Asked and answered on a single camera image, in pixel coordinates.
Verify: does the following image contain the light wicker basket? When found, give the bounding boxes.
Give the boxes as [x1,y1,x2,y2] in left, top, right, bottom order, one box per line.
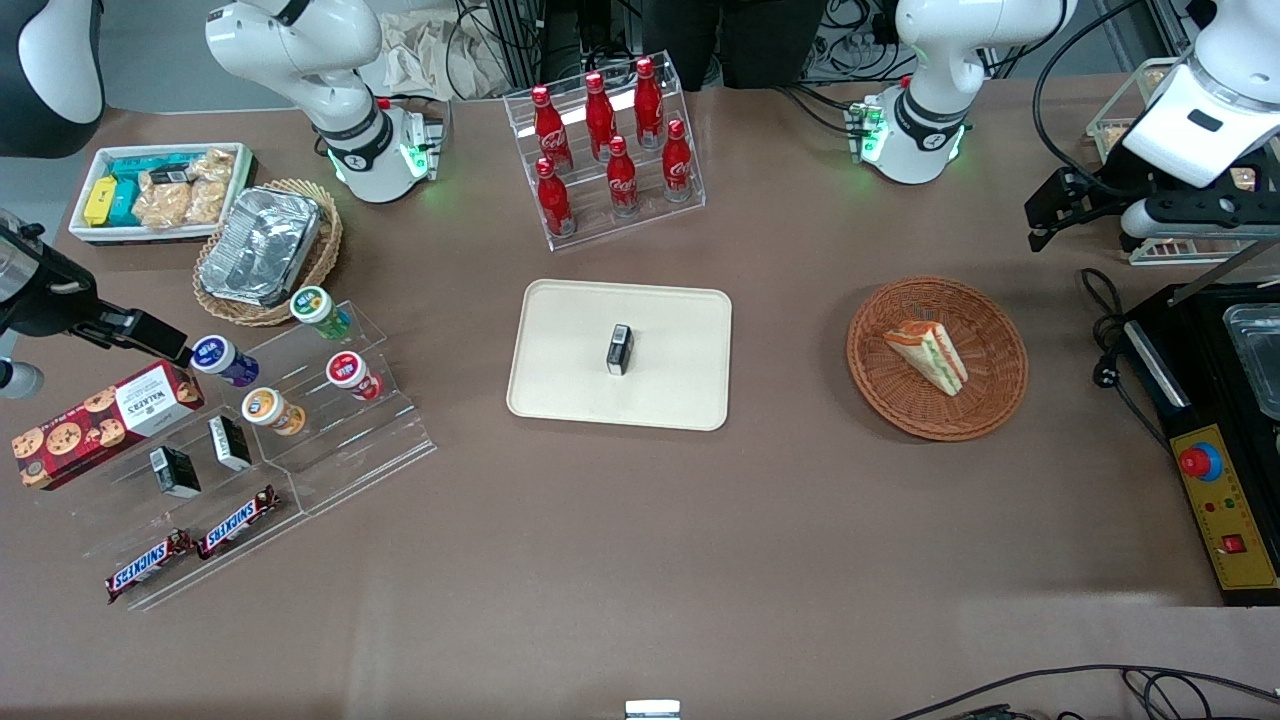
[193,179,344,328]

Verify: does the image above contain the green lid yoghurt cup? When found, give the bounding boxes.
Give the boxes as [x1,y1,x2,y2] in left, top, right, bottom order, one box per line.
[290,285,353,341]

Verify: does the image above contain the crumpled brown paper bag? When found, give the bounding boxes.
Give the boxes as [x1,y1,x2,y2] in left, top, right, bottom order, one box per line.
[378,8,513,101]

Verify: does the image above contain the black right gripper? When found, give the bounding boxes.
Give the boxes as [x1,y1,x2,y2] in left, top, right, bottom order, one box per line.
[0,210,193,365]

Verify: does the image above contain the clear acrylic bottle rack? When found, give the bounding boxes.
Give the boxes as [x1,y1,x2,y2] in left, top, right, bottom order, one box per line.
[502,50,707,251]

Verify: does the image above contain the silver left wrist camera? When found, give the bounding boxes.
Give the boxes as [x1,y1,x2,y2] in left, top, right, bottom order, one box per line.
[1120,200,1182,239]

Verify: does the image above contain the black power cable with plug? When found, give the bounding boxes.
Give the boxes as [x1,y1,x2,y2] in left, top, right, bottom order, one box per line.
[1079,267,1177,453]

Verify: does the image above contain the Snickers chocolate bar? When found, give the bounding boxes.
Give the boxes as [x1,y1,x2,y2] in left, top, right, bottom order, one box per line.
[196,485,282,560]
[105,529,196,605]

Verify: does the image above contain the red tartan shortbread box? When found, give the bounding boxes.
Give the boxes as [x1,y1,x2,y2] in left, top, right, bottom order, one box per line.
[12,360,206,491]

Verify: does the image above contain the brown wicker basket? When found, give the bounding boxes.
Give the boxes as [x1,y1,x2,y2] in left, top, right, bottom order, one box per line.
[846,276,1030,443]

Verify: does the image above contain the black cable bundle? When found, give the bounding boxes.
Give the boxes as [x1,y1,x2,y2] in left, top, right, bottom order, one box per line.
[780,0,923,113]

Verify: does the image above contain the red emergency stop button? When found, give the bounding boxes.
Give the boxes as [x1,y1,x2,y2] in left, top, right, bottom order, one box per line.
[1178,440,1224,483]

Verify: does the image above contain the black loose cable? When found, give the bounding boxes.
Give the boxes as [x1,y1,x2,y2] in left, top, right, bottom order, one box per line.
[890,664,1280,720]

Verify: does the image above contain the shiny metal pan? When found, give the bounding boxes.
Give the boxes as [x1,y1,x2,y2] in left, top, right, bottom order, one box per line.
[1222,303,1280,422]

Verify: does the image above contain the orange lid yoghurt cup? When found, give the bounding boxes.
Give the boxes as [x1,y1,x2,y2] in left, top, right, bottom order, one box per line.
[241,387,306,437]

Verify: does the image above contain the red lid yoghurt cup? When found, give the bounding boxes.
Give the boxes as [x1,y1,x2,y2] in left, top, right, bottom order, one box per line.
[325,351,384,402]

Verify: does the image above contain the aluminium foil container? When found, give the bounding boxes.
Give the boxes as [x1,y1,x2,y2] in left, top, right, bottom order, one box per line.
[199,187,322,307]

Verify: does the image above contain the purple lid yoghurt cup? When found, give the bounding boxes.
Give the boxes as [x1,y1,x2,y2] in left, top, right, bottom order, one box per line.
[190,335,261,389]

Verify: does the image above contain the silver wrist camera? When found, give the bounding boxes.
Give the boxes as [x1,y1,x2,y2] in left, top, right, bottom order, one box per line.
[1120,200,1182,239]
[0,360,46,401]

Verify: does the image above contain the white plastic snack bin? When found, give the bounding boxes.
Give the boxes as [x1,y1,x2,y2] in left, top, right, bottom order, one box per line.
[68,143,257,247]

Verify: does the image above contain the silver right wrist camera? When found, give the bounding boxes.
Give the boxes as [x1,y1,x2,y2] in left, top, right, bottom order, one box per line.
[0,360,46,401]

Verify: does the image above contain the red cola bottle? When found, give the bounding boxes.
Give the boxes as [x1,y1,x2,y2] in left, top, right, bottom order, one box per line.
[584,72,618,161]
[535,158,577,238]
[530,85,573,173]
[661,120,695,204]
[633,57,666,149]
[607,136,641,218]

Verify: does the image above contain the cream plastic tray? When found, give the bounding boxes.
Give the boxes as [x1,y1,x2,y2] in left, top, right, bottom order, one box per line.
[506,279,734,432]

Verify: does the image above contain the clear acrylic step stand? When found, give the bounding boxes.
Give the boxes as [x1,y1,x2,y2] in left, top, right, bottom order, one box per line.
[78,400,307,612]
[235,300,439,517]

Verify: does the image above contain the triangle sandwich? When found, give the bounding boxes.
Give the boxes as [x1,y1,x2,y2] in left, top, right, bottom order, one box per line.
[884,320,970,397]

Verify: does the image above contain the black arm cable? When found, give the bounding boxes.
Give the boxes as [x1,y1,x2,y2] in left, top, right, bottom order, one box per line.
[1033,0,1153,201]

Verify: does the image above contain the black machine yellow panel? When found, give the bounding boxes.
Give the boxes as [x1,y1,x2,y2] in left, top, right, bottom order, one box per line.
[1120,240,1280,608]

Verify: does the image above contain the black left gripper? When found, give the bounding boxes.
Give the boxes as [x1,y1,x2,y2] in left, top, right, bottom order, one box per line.
[1025,166,1280,252]

